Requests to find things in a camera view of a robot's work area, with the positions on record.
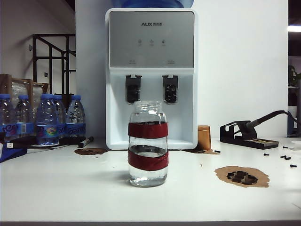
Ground glass jar two red bands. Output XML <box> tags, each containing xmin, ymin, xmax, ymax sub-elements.
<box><xmin>128</xmin><ymin>100</ymin><xmax>169</xmax><ymax>188</ymax></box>

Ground black dispenser tap paddle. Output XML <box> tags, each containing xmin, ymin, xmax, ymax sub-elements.
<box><xmin>125</xmin><ymin>74</ymin><xmax>143</xmax><ymax>103</ymax></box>
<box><xmin>162</xmin><ymin>74</ymin><xmax>179</xmax><ymax>104</ymax></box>

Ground clear water bottle blue cap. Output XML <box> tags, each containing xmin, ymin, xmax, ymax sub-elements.
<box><xmin>65</xmin><ymin>94</ymin><xmax>86</xmax><ymax>137</ymax></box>
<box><xmin>14</xmin><ymin>94</ymin><xmax>35</xmax><ymax>138</ymax></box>
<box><xmin>0</xmin><ymin>93</ymin><xmax>15</xmax><ymax>142</ymax></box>
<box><xmin>53</xmin><ymin>94</ymin><xmax>67</xmax><ymax>138</ymax></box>

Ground white AUX water dispenser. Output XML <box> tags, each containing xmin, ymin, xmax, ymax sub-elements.
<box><xmin>105</xmin><ymin>8</ymin><xmax>199</xmax><ymax>151</ymax></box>

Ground water bottle rainbow label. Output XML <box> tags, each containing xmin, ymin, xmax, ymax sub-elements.
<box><xmin>35</xmin><ymin>93</ymin><xmax>59</xmax><ymax>145</ymax></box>

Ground amber plastic cup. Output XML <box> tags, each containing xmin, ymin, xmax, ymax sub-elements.
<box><xmin>198</xmin><ymin>124</ymin><xmax>212</xmax><ymax>150</ymax></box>

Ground black marker pen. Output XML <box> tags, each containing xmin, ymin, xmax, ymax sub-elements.
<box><xmin>78</xmin><ymin>136</ymin><xmax>94</xmax><ymax>148</ymax></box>

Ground large brown paper patch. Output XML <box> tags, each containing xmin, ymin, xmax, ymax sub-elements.
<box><xmin>214</xmin><ymin>165</ymin><xmax>270</xmax><ymax>188</ymax></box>

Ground black soldering iron stand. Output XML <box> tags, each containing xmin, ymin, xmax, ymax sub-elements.
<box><xmin>220</xmin><ymin>120</ymin><xmax>279</xmax><ymax>149</ymax></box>

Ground black soldering iron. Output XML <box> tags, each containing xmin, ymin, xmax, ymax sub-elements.
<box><xmin>243</xmin><ymin>109</ymin><xmax>294</xmax><ymax>135</ymax></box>

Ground black stair railing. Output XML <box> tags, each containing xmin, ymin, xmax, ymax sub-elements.
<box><xmin>32</xmin><ymin>34</ymin><xmax>76</xmax><ymax>96</ymax></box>

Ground blue cloth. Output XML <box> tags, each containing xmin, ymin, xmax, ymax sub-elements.
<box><xmin>0</xmin><ymin>141</ymin><xmax>28</xmax><ymax>163</ymax></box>

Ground wooden frame with plastic wrap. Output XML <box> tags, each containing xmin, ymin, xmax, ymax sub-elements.
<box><xmin>0</xmin><ymin>73</ymin><xmax>50</xmax><ymax>123</ymax></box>

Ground black table cable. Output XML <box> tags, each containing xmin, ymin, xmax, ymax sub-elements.
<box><xmin>10</xmin><ymin>136</ymin><xmax>82</xmax><ymax>148</ymax></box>

